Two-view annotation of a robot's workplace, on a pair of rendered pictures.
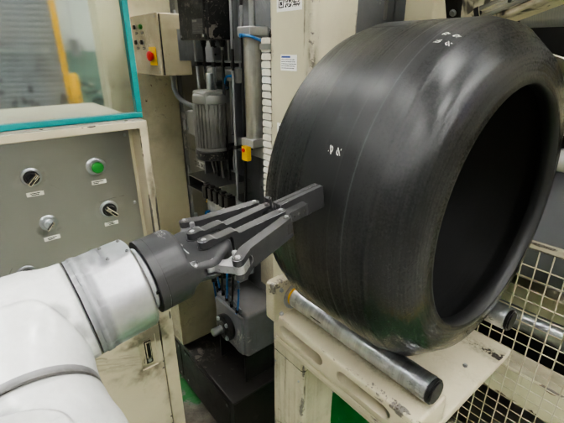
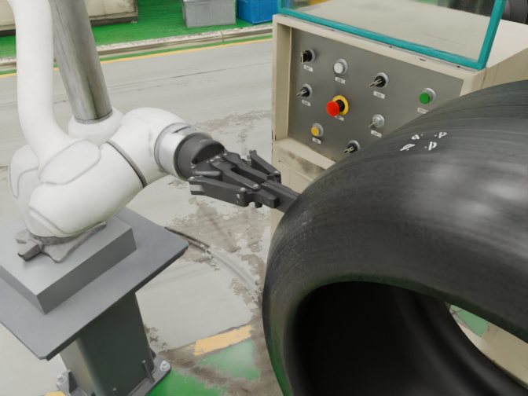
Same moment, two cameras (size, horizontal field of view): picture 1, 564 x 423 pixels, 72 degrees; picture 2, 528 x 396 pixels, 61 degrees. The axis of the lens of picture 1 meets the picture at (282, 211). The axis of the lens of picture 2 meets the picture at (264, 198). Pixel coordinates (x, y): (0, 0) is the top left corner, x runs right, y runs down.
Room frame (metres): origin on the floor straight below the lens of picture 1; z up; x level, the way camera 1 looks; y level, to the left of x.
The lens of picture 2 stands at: (0.40, -0.49, 1.58)
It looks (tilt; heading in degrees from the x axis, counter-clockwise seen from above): 37 degrees down; 87
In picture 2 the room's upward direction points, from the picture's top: straight up
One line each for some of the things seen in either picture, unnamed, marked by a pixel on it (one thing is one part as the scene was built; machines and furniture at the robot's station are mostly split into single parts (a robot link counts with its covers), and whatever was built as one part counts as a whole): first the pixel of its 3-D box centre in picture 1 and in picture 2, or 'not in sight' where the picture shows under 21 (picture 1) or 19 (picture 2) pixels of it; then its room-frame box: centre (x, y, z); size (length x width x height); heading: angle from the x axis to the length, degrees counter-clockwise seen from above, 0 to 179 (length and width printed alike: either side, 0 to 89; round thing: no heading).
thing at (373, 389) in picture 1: (348, 360); not in sight; (0.60, -0.13, 0.84); 0.36 x 0.09 x 0.06; 39
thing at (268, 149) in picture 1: (276, 146); not in sight; (0.92, 0.01, 1.19); 0.05 x 0.04 x 0.48; 129
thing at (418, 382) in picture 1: (352, 335); not in sight; (0.60, -0.14, 0.90); 0.35 x 0.05 x 0.05; 39
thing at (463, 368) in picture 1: (389, 344); not in sight; (0.69, -0.24, 0.80); 0.37 x 0.36 x 0.02; 129
